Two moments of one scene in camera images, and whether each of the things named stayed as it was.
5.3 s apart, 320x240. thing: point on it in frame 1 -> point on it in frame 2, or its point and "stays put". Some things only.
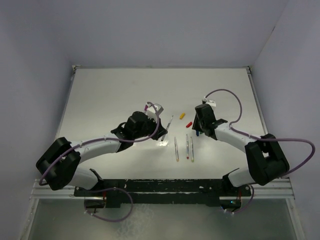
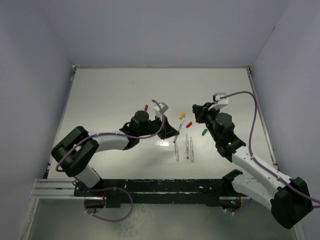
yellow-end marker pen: [177, 159] stays put
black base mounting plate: [163, 191] stays put
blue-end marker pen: [167, 127] -> [179, 128]
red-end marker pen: [187, 147] stays put
